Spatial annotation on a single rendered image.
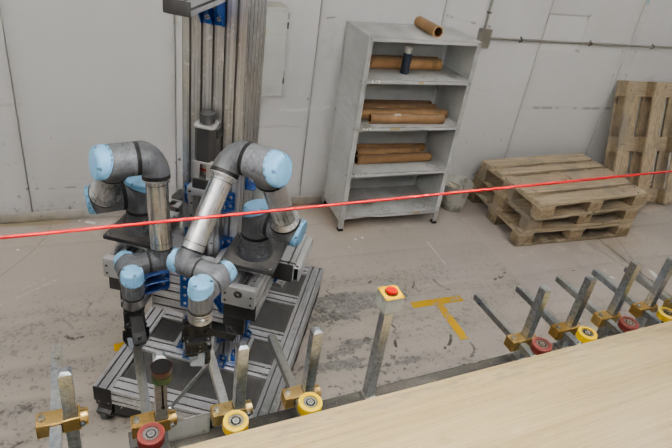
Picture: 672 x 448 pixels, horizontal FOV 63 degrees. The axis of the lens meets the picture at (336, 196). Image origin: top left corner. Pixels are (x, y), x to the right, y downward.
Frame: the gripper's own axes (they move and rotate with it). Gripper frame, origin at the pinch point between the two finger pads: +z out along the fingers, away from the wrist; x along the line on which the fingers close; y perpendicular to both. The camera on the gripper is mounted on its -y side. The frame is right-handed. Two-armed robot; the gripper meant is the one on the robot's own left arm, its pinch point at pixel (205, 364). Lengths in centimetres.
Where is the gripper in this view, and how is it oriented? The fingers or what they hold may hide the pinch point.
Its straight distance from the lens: 194.8
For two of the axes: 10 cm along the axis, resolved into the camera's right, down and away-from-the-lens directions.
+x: 3.9, 4.9, -7.8
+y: -9.1, 0.8, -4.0
